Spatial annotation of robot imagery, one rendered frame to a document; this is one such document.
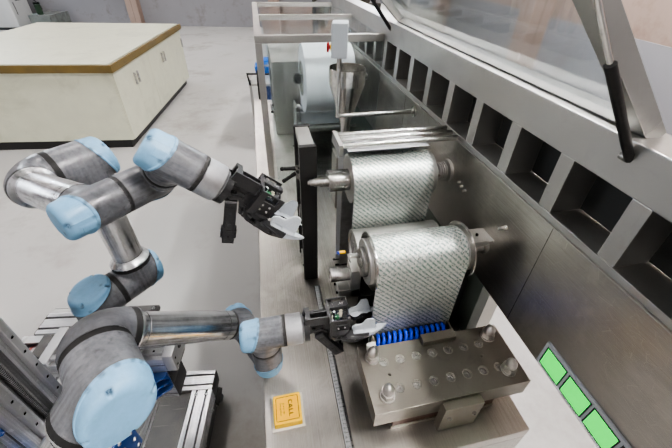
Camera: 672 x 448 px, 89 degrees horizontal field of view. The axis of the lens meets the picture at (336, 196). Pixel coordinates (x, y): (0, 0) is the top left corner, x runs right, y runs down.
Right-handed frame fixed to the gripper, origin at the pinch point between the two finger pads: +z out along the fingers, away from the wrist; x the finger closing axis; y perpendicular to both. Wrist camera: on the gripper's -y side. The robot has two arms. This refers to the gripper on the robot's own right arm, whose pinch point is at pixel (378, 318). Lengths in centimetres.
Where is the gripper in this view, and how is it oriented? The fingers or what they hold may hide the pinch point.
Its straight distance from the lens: 96.8
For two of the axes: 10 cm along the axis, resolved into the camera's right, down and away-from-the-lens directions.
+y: 0.2, -8.2, -5.8
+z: 9.8, -1.0, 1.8
